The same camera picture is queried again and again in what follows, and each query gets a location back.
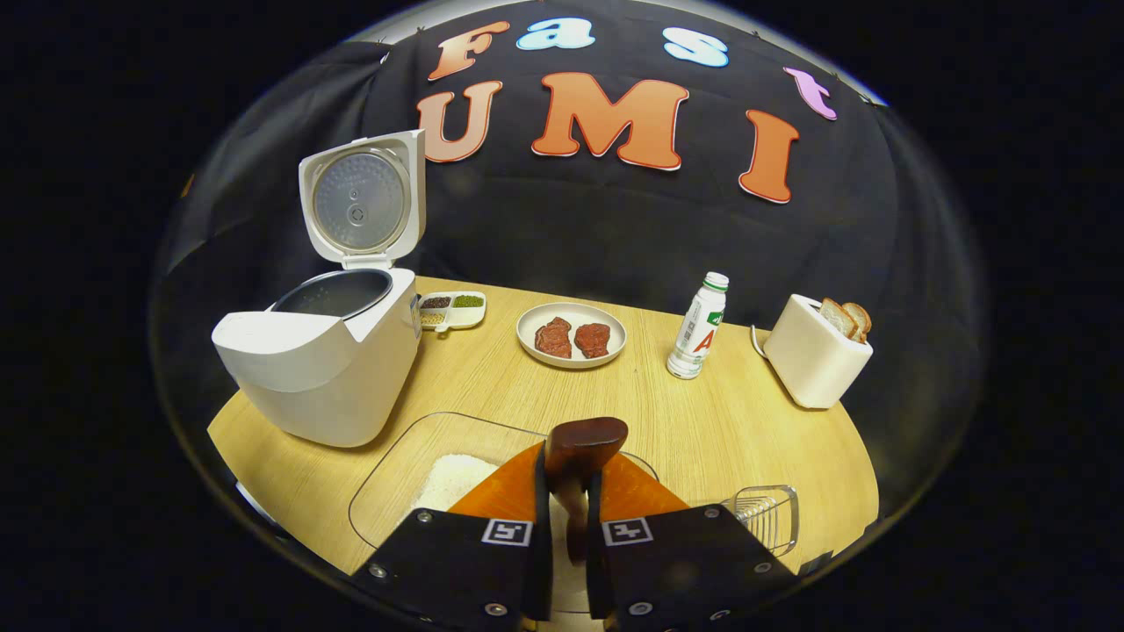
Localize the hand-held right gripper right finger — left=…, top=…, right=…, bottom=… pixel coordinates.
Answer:
left=586, top=452, right=796, bottom=632

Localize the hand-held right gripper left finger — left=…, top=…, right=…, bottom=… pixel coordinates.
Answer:
left=351, top=443, right=556, bottom=632

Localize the white rice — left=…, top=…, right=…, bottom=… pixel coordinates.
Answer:
left=408, top=454, right=501, bottom=516

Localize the brown wooden spoon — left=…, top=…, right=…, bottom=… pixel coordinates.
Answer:
left=544, top=417, right=630, bottom=563

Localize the metal wire chopstick holder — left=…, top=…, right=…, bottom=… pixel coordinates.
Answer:
left=720, top=485, right=800, bottom=558

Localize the white rice cooker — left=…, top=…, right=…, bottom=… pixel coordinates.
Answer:
left=212, top=129, right=428, bottom=449

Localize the clear plastic rice container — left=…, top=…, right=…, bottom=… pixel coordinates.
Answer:
left=349, top=412, right=659, bottom=552

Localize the white round plate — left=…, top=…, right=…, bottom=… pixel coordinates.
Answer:
left=516, top=303, right=628, bottom=369

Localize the white milk bottle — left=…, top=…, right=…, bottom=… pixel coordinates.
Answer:
left=666, top=271, right=731, bottom=380

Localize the white divided seasoning dish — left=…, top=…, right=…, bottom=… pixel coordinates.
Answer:
left=418, top=291, right=486, bottom=334

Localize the white toaster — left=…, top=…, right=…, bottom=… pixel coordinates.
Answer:
left=762, top=294, right=875, bottom=410

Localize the black backdrop cloth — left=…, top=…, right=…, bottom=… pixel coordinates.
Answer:
left=149, top=0, right=989, bottom=528

